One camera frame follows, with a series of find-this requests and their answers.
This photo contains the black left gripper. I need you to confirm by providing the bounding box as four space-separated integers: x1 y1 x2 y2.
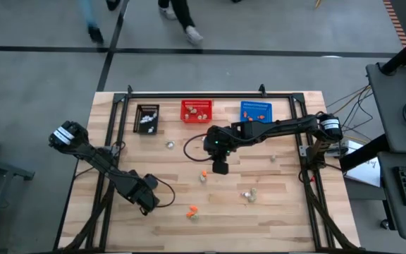
118 169 161 216

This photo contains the red plastic basket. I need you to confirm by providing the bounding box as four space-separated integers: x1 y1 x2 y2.
180 99 214 124

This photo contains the blue plastic basket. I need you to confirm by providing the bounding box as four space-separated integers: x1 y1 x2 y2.
240 101 273 127

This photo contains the black plastic basket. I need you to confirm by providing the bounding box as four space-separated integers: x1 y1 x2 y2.
133 104 161 135

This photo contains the black desk leg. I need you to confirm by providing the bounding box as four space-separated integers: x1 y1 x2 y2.
339 133 380 173

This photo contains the person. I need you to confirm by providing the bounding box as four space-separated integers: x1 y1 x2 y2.
157 0 204 47
79 0 121 46

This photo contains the white paper sheet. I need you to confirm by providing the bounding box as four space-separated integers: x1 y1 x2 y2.
343 140 382 188

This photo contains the grey desk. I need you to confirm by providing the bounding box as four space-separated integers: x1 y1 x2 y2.
366 62 406 155
377 151 406 241

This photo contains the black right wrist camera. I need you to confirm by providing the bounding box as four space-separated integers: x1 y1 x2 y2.
212 160 230 176

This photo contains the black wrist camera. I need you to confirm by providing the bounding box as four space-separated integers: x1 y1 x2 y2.
212 160 230 176
142 173 159 188

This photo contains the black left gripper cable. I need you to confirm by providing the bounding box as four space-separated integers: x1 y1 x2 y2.
152 174 176 209

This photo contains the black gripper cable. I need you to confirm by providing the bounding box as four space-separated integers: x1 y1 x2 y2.
183 132 213 163
152 174 176 209

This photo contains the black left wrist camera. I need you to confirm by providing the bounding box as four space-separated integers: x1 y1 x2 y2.
142 173 159 188

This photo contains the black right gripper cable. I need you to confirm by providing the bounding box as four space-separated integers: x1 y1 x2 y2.
183 132 213 163

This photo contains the black aluminium table frame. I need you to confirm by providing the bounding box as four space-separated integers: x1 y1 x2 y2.
53 92 362 254

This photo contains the loose black cable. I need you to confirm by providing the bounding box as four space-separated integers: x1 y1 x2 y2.
343 84 375 142

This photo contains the black diagonal post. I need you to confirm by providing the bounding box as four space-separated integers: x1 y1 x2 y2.
380 28 406 76

